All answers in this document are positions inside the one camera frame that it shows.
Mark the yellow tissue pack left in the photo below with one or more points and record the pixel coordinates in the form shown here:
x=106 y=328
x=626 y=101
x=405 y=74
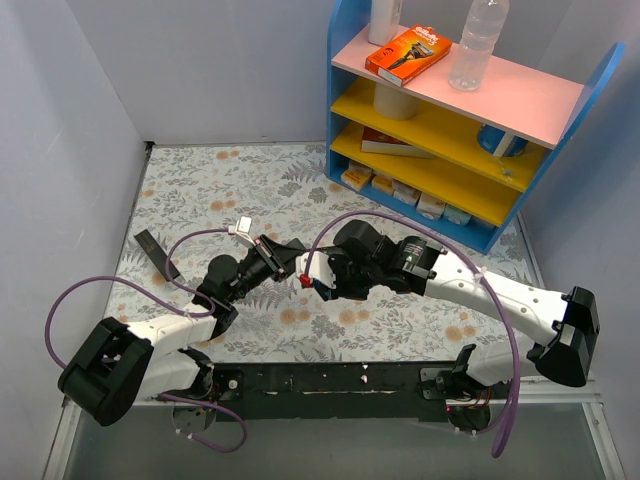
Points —
x=357 y=175

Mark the blue shelf unit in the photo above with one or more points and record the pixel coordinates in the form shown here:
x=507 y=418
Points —
x=543 y=109

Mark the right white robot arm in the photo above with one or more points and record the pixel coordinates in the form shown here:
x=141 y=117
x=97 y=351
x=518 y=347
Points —
x=551 y=333

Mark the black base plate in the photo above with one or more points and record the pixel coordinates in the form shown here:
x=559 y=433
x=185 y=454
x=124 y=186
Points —
x=342 y=390

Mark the white bottle on shelf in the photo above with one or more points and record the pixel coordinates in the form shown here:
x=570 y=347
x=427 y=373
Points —
x=384 y=21

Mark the red white book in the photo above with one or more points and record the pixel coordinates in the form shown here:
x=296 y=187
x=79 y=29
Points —
x=377 y=142

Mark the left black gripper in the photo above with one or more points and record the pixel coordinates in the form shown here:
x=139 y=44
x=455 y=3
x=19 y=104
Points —
x=273 y=258

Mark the white tissue pack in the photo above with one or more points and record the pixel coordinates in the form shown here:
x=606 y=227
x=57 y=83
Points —
x=405 y=193
x=430 y=207

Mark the white paper roll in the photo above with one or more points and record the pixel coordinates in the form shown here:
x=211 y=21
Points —
x=394 y=104

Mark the floral table mat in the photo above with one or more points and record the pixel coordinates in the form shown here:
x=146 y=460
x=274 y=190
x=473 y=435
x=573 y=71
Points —
x=188 y=193

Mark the black battery cover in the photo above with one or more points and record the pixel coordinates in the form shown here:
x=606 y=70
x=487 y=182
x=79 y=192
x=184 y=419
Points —
x=159 y=258

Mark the orange razor box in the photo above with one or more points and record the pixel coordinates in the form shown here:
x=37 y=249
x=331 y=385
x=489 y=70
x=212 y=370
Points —
x=408 y=55

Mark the light blue tissue pack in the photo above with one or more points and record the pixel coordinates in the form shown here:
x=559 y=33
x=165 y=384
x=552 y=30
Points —
x=456 y=215

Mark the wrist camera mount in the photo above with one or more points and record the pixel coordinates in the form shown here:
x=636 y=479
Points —
x=314 y=269
x=241 y=230

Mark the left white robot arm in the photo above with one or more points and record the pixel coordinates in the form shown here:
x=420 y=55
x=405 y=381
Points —
x=119 y=364

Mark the orange tissue pack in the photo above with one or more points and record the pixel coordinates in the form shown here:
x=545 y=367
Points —
x=383 y=184

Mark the clear plastic bottle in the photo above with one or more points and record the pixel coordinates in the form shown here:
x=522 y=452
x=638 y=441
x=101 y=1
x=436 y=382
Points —
x=482 y=29

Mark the white tissue pack right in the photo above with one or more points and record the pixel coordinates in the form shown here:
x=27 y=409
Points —
x=430 y=207

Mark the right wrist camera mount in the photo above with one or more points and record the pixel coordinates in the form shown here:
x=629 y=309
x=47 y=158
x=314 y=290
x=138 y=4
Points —
x=314 y=269

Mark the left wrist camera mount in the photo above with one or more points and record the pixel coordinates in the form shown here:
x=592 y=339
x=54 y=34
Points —
x=241 y=230

